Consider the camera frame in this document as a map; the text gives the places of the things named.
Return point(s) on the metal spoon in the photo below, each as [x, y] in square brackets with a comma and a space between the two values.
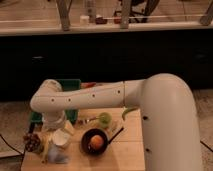
[85, 121]

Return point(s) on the brown pine cone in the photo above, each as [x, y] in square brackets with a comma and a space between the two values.
[31, 141]

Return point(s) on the dark red bowl on shelf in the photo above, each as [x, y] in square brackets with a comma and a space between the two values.
[100, 20]

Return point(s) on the orange fruit in pan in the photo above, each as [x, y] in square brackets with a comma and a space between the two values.
[96, 141]

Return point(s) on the red orange object behind arm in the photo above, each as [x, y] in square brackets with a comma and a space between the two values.
[90, 84]

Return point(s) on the green plastic tray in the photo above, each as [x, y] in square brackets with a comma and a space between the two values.
[71, 85]

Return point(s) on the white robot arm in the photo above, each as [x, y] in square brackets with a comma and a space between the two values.
[169, 119]

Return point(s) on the white container on shelf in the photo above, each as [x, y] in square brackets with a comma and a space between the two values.
[84, 19]

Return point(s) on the white paper cup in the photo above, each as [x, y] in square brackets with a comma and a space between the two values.
[61, 138]

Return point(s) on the yellow banana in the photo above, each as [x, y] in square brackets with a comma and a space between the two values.
[47, 138]

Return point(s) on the black frying pan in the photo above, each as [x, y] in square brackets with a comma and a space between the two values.
[86, 138]

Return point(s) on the light blue towel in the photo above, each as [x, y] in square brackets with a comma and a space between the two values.
[54, 155]

